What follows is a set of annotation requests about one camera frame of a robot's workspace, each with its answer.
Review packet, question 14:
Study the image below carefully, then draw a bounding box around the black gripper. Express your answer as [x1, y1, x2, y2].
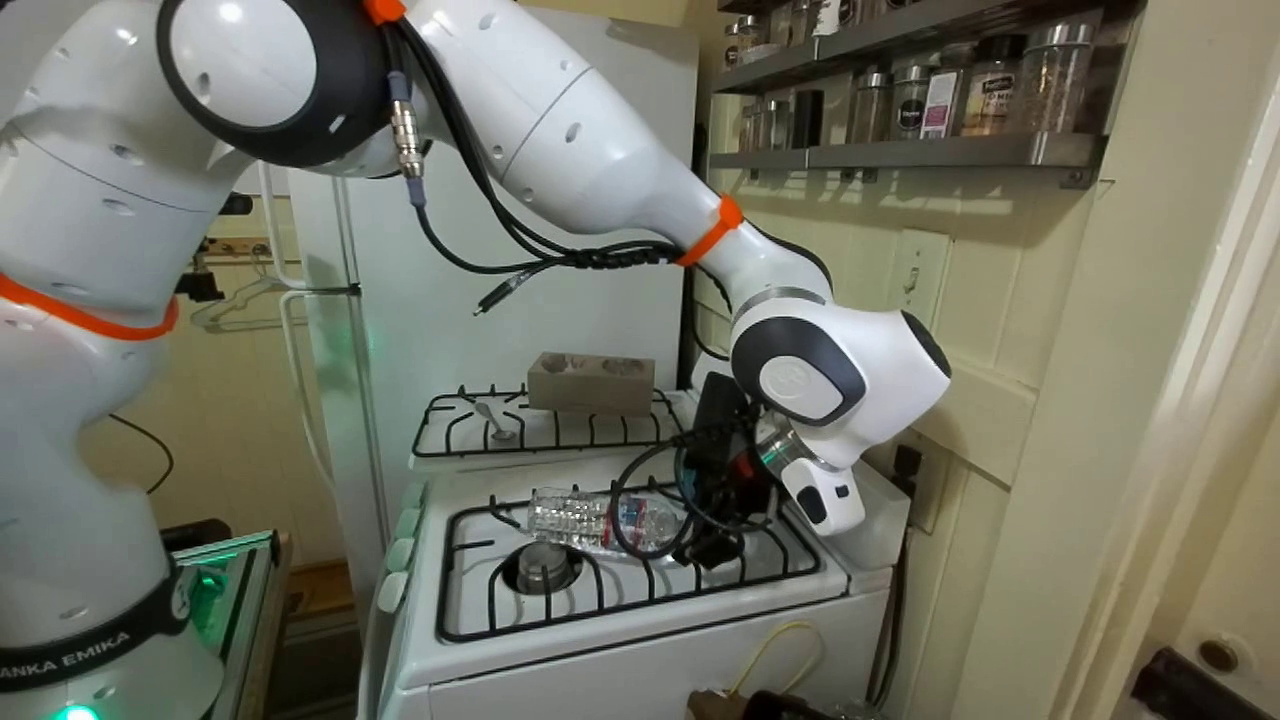
[680, 371, 774, 529]

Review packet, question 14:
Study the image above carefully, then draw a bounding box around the clear plastic water bottle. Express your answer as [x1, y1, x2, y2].
[530, 494, 686, 555]

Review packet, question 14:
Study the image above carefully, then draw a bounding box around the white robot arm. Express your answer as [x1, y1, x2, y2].
[0, 0, 951, 720]

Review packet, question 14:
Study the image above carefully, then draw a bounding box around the white gas stove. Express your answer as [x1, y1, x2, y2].
[355, 363, 909, 720]

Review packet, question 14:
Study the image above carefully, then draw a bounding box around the right black burner grate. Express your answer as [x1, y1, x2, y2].
[437, 498, 822, 642]

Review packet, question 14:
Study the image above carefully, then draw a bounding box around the black burner grate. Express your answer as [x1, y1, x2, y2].
[413, 387, 698, 459]
[437, 498, 822, 642]

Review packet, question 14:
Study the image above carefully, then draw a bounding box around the left black burner grate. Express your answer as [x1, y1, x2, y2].
[413, 387, 698, 459]

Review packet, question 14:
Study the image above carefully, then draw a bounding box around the white refrigerator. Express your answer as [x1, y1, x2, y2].
[262, 3, 707, 593]

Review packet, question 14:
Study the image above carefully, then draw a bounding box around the white wall outlet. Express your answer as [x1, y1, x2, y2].
[894, 228, 951, 324]

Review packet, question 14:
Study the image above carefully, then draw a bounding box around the wall spice rack shelf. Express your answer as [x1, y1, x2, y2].
[714, 0, 1143, 189]

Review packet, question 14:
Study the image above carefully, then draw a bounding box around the black camera on stand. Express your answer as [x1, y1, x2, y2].
[177, 191, 255, 305]

